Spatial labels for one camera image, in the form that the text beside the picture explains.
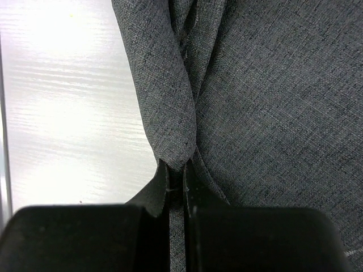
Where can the grey cloth napkin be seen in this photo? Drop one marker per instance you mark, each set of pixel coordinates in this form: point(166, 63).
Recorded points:
point(265, 97)

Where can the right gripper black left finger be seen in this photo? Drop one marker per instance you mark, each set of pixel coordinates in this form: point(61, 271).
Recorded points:
point(152, 251)

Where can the aluminium rail front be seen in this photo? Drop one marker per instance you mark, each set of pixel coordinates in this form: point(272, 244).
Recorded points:
point(6, 196)

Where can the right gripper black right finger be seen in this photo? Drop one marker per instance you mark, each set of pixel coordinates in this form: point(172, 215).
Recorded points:
point(196, 194)

